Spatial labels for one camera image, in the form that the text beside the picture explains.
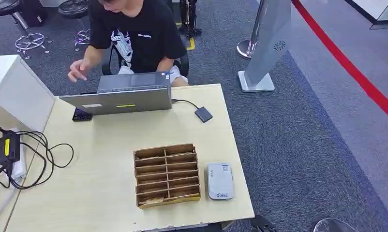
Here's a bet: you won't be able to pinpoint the person's right hand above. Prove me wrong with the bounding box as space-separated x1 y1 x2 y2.
67 58 92 83

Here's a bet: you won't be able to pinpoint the chrome star chair base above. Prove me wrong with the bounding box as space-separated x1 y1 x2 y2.
74 29 92 52
15 32 54 60

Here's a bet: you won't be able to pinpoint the black smartphone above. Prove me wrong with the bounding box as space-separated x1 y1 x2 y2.
72 108 93 122

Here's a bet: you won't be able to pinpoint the grey laptop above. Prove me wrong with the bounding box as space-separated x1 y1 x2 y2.
59 71 173 116

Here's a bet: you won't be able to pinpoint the black round stool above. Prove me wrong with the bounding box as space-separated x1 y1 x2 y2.
0 0 30 30
58 0 90 19

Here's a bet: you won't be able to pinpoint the white cabinet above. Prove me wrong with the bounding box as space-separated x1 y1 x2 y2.
0 54 56 132

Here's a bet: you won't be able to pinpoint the black bin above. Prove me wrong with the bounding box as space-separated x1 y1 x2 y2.
19 0 49 28

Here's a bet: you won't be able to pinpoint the person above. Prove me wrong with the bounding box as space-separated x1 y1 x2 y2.
67 0 190 87

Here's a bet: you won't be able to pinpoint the black power adapter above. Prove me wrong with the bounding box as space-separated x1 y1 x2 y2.
0 130 21 165

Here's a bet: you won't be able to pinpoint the black stand legs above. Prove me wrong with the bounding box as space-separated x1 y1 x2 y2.
179 0 203 39

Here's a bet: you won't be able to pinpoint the black external drive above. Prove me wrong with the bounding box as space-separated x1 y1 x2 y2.
194 107 213 123

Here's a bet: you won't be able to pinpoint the wooden slotted card box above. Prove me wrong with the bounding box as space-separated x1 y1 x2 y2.
133 143 202 210

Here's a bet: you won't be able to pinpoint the grey card reader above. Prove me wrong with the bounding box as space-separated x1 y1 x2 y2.
207 162 235 201

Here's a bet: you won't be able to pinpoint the grey standing sign panel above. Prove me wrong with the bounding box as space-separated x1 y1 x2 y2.
238 0 292 93

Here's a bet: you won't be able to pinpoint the black robot foot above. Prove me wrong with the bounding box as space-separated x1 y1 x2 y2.
250 215 279 232

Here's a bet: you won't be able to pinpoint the white plinth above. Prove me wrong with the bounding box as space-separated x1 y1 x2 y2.
344 0 388 30

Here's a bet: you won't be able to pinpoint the looped black power cable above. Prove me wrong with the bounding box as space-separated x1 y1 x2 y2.
8 130 75 190

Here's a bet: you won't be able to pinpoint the chrome stanchion post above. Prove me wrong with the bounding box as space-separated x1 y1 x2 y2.
236 0 260 60

